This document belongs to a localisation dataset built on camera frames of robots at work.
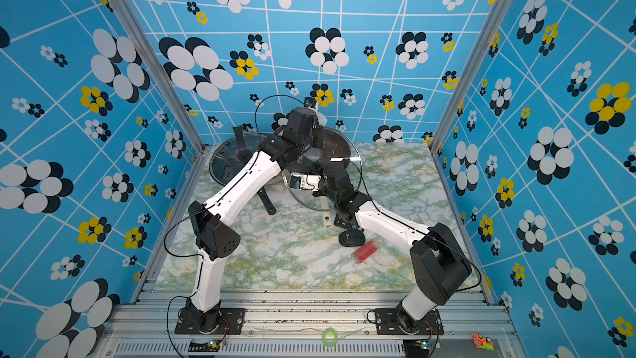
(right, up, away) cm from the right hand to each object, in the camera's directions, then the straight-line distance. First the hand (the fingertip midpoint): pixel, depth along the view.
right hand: (319, 161), depth 82 cm
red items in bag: (+16, -32, +4) cm, 36 cm away
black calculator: (+9, -23, +11) cm, 27 cm away
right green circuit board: (+28, -53, -13) cm, 61 cm away
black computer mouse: (+12, -28, +6) cm, 31 cm away
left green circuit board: (-33, -54, -11) cm, 65 cm away
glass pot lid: (-44, +4, +36) cm, 57 cm away
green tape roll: (+3, -52, -11) cm, 53 cm away
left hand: (+1, +12, -1) cm, 12 cm away
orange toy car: (+46, -51, -14) cm, 70 cm away
